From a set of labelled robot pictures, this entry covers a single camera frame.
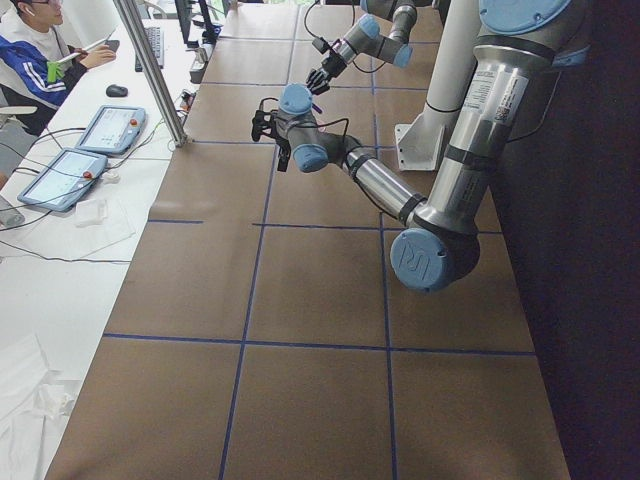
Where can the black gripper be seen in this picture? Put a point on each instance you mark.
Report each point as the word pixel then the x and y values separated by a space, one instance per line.
pixel 283 150
pixel 330 65

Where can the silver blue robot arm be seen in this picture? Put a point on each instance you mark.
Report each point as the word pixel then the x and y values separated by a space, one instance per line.
pixel 382 32
pixel 489 53

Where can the black keyboard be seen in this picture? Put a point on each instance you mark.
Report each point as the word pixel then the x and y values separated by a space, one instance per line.
pixel 155 40

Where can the upper blue teach pendant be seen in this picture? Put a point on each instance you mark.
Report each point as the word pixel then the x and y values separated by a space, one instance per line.
pixel 113 130

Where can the blue teach pendant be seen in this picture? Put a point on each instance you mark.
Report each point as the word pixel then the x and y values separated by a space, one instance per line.
pixel 113 130
pixel 64 181

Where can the black computer mouse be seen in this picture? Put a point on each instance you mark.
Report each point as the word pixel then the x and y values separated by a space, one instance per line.
pixel 116 91

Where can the clear plastic bag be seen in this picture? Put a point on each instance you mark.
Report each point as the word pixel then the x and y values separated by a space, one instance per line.
pixel 100 223

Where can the lower blue teach pendant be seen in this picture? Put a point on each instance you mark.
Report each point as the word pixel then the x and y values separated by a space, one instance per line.
pixel 64 181

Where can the seated person blue jacket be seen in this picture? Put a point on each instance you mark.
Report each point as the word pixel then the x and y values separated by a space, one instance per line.
pixel 38 68

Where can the crumpled white plastic sheet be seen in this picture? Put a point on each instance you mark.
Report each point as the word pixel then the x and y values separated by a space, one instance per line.
pixel 36 405

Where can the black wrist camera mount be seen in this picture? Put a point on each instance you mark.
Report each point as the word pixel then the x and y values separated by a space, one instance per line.
pixel 264 122

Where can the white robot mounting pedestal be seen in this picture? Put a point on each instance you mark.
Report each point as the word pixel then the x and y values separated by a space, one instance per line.
pixel 421 144

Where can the aluminium frame post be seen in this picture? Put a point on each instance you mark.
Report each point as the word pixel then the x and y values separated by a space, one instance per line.
pixel 132 22

